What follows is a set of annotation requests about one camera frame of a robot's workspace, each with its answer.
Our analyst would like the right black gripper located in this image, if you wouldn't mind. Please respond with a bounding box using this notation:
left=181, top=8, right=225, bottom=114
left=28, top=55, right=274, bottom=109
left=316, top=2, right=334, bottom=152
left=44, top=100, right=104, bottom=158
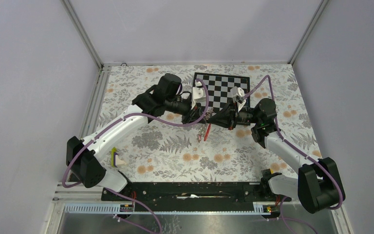
left=207, top=98, right=262, bottom=131

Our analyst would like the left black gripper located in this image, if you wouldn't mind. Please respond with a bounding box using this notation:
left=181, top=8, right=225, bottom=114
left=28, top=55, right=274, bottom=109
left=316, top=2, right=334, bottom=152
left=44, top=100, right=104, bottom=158
left=166, top=96, right=207, bottom=125

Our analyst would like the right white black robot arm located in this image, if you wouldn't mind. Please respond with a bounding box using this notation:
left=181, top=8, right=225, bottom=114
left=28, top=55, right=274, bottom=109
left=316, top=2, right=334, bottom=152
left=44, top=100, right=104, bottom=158
left=207, top=98, right=346, bottom=214

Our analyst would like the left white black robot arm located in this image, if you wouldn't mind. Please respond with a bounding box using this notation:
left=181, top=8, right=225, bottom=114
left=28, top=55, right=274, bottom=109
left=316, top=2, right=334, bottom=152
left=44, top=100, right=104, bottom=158
left=62, top=73, right=209, bottom=200

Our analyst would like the black white checkerboard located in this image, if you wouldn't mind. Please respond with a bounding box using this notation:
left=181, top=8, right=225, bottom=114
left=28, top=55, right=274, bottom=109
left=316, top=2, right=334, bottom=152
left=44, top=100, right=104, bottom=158
left=194, top=72, right=250, bottom=114

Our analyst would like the floral patterned mat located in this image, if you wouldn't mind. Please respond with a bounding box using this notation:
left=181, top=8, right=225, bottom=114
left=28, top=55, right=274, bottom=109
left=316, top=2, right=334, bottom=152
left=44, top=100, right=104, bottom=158
left=97, top=64, right=321, bottom=182

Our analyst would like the green white small block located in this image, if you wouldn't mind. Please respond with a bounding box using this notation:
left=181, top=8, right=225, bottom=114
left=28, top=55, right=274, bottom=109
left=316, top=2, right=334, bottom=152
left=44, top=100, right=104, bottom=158
left=111, top=147, right=127, bottom=168

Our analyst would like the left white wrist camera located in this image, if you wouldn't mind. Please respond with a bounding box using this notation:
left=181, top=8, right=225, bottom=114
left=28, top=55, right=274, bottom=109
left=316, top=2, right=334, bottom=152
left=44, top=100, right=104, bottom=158
left=191, top=86, right=206, bottom=109

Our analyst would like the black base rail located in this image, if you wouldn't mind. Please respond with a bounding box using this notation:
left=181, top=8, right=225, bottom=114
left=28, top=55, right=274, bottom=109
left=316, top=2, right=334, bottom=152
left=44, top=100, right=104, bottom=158
left=101, top=181, right=292, bottom=213

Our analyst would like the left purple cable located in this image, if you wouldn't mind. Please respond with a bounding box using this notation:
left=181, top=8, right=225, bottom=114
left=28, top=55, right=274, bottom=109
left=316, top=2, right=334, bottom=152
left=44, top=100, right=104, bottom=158
left=61, top=78, right=210, bottom=234

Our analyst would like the purple cable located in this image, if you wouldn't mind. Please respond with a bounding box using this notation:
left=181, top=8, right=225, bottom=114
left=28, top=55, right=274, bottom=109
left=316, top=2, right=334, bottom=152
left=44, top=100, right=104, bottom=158
left=61, top=78, right=210, bottom=234
left=238, top=75, right=344, bottom=234

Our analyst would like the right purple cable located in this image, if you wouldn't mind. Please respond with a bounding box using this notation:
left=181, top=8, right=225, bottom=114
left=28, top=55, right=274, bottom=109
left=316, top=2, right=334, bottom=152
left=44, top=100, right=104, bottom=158
left=238, top=75, right=344, bottom=234

